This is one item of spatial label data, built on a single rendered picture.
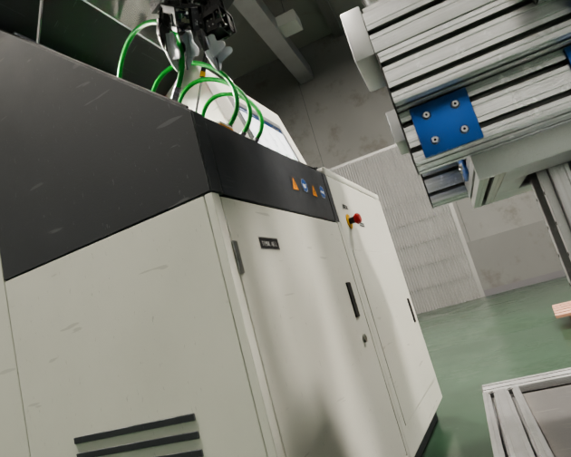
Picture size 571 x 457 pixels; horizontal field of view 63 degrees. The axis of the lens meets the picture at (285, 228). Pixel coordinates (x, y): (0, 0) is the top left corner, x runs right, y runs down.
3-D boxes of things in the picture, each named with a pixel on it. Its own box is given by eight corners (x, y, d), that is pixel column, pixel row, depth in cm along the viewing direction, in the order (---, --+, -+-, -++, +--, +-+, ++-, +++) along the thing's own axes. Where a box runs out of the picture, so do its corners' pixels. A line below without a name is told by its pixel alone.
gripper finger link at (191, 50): (196, 73, 112) (188, 33, 107) (184, 69, 116) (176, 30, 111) (207, 70, 114) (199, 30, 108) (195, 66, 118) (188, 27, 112)
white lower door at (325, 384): (328, 614, 70) (222, 194, 83) (314, 614, 71) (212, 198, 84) (409, 454, 129) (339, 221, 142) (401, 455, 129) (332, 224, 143)
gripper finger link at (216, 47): (227, 57, 118) (217, 26, 120) (208, 67, 121) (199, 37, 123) (233, 62, 121) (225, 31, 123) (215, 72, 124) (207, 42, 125)
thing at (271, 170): (224, 194, 85) (204, 115, 88) (205, 202, 87) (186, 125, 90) (335, 220, 141) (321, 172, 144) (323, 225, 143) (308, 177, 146)
